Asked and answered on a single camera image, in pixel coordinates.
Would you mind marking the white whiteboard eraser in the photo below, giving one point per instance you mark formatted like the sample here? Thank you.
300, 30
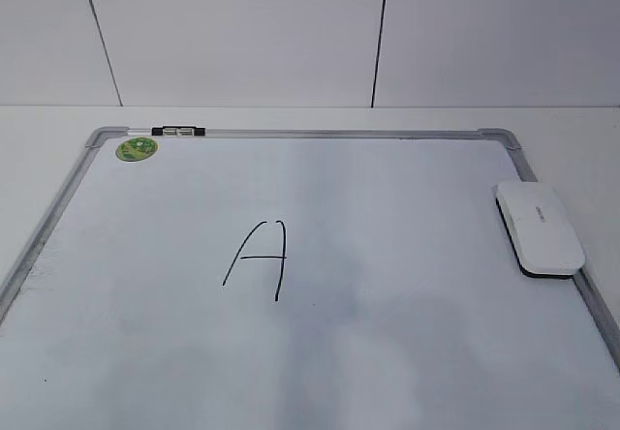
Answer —
542, 235

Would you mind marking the black and clear marker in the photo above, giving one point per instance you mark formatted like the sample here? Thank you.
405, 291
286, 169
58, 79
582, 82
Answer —
168, 131

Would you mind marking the green round magnet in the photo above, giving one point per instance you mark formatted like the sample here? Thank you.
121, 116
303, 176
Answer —
136, 149

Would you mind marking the whiteboard with aluminium frame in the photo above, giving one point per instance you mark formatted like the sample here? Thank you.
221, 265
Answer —
295, 281

